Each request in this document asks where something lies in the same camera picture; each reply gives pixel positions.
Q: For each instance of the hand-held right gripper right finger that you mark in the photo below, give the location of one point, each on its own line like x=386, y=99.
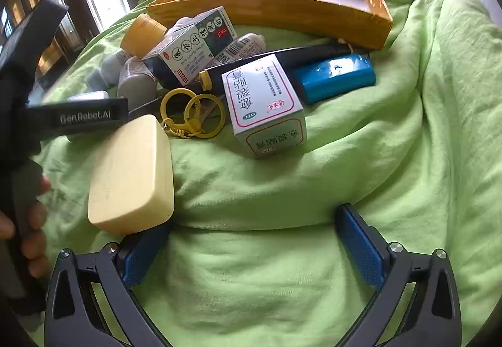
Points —
x=362, y=249

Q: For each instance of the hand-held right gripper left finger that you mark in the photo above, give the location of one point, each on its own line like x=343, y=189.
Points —
x=137, y=257

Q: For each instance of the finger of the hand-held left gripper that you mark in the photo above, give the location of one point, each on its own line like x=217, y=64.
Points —
x=78, y=117

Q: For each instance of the white cap bottle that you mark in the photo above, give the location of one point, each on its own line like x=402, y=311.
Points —
x=111, y=67

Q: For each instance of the grey cap bottle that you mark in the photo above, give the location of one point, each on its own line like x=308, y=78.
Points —
x=135, y=86

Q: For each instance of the black pen with purple end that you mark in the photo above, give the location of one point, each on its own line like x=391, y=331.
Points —
x=147, y=106

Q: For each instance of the cream plastic case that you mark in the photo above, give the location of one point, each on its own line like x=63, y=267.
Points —
x=129, y=174

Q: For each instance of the yellow cap bottle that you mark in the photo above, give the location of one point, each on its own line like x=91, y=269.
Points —
x=143, y=35

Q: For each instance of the dark blue white medicine box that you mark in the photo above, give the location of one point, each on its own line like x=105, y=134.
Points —
x=192, y=49

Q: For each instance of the blue battery pack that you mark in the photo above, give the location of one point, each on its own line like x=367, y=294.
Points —
x=333, y=76

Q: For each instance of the white red-bordered medicine box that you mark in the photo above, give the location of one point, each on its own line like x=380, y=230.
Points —
x=259, y=100

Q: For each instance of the black pen with yellow end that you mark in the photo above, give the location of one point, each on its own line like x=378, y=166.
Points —
x=313, y=54

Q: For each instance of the yellow cardboard tray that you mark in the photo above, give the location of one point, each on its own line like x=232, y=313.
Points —
x=274, y=14

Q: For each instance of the person's left hand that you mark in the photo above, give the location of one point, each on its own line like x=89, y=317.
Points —
x=37, y=219

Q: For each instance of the green duvet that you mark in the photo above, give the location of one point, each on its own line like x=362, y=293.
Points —
x=274, y=253

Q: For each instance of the gold framed partition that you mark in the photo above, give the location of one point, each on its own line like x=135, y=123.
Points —
x=17, y=4

